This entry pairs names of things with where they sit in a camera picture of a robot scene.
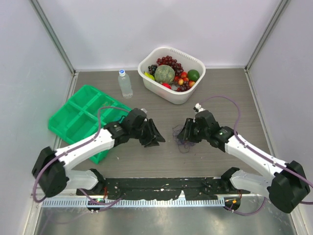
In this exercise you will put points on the red grape bunch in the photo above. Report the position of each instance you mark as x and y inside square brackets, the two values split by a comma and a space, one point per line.
[172, 62]

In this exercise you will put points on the white plastic basket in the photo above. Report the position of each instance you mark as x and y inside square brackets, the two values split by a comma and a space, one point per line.
[188, 63]

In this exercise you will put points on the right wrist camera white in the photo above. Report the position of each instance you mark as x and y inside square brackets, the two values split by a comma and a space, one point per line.
[198, 108]

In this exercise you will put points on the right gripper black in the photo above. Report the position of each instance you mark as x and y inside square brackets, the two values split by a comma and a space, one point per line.
[186, 134]

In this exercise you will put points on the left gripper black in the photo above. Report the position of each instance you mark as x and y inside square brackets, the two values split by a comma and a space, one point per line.
[155, 136]

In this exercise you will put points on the yellow banana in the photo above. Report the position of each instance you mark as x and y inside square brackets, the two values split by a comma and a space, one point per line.
[150, 76]

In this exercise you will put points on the green round melon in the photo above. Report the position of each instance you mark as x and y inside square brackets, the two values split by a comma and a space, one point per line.
[164, 74]

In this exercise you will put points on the green lime fruit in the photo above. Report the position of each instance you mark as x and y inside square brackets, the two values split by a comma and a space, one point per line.
[193, 75]

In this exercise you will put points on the dark grape bunch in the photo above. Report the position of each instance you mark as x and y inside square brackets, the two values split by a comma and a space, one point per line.
[152, 69]

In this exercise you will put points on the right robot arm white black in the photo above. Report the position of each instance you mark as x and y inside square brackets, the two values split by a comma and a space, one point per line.
[284, 184]

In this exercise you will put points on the green compartment tray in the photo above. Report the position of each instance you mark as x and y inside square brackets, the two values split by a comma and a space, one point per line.
[77, 118]

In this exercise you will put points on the slotted white cable duct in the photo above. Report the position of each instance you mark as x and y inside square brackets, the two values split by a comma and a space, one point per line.
[84, 202]

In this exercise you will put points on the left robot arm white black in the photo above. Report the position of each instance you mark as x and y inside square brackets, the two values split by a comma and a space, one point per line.
[54, 169]

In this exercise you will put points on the clear water bottle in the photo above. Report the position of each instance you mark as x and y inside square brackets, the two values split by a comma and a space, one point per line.
[125, 84]

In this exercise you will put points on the cherry cluster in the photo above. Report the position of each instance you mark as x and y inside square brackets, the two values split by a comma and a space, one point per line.
[182, 83]

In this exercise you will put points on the red apple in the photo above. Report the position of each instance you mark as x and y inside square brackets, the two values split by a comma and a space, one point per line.
[167, 85]

